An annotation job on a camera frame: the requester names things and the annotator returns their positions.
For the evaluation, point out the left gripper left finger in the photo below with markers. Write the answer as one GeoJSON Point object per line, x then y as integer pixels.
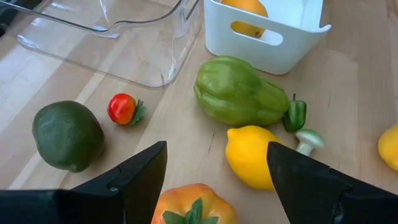
{"type": "Point", "coordinates": [133, 193]}

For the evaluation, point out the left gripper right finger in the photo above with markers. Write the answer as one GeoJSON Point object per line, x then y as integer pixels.
{"type": "Point", "coordinates": [311, 199]}

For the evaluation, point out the orange tomato with green leaf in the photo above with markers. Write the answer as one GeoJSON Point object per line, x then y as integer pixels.
{"type": "Point", "coordinates": [177, 202]}

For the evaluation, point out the yellow lemon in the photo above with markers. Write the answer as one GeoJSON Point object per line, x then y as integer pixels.
{"type": "Point", "coordinates": [390, 149]}
{"type": "Point", "coordinates": [248, 155]}

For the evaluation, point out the small green bell pepper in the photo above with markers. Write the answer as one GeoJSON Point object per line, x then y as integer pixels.
{"type": "Point", "coordinates": [294, 116]}

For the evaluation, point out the small red strawberry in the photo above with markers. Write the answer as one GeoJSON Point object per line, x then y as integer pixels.
{"type": "Point", "coordinates": [121, 109]}

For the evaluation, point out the dark green avocado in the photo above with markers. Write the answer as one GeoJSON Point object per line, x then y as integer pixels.
{"type": "Point", "coordinates": [68, 137]}

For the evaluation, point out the light green chayote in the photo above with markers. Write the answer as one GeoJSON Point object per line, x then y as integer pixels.
{"type": "Point", "coordinates": [236, 93]}

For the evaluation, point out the orange mango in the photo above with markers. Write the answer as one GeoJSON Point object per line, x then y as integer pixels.
{"type": "Point", "coordinates": [245, 7]}

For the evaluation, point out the clear container with produce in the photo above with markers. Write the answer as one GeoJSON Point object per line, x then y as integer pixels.
{"type": "Point", "coordinates": [280, 59]}

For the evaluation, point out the clear plastic bin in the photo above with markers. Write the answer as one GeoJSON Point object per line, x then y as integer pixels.
{"type": "Point", "coordinates": [140, 62]}

